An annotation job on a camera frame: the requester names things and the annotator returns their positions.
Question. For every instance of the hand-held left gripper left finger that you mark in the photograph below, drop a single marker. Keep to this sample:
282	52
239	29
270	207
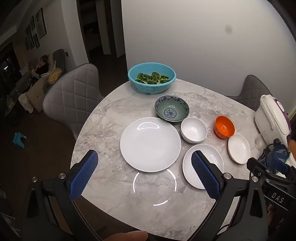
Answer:
84	173

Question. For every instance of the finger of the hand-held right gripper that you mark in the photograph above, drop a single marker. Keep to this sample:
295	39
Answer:
278	160
255	165

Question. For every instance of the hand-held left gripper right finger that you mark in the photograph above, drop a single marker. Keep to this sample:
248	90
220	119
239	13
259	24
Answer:
205	176

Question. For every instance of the medium white plate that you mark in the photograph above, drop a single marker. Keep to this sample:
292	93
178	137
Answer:
189	171

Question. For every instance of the white bowl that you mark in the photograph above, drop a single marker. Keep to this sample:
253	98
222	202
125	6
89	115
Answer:
193	129

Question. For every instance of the orange bowl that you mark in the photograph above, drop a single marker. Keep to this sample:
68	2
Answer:
224	127

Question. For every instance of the large white plate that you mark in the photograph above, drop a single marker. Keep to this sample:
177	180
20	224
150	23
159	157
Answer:
150	146

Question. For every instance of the person's right hand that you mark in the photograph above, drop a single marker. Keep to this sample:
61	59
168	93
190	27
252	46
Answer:
271	214

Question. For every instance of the person's left hand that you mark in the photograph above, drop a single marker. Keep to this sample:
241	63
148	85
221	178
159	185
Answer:
129	236

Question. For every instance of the clear drinking glass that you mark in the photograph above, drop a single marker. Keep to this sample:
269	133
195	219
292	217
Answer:
259	142

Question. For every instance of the small white deep plate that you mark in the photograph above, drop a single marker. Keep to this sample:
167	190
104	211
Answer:
239	148

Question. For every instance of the white purple rice cooker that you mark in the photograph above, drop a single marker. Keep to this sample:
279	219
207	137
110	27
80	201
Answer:
270	115

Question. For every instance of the teal plastic stool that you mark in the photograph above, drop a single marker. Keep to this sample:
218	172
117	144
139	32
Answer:
19	140

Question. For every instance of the grey quilted chair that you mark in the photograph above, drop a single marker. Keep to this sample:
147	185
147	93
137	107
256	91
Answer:
252	90
69	97
59	58

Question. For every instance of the blue patterned ceramic bowl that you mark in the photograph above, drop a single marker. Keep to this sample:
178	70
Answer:
171	109

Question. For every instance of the beige sofa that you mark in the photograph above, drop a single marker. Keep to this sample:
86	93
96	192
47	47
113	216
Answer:
37	92

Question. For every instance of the yellow snack bag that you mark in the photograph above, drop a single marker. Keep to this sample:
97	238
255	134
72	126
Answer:
54	75

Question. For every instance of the teal plastic colander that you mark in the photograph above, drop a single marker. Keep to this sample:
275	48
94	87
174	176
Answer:
138	85

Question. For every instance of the leafy green vegetables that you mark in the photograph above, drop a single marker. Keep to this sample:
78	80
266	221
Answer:
150	78

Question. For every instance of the small wall picture frame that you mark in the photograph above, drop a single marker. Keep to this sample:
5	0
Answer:
27	32
32	22
36	40

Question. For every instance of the large wall picture frame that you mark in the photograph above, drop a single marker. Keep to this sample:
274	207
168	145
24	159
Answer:
40	23

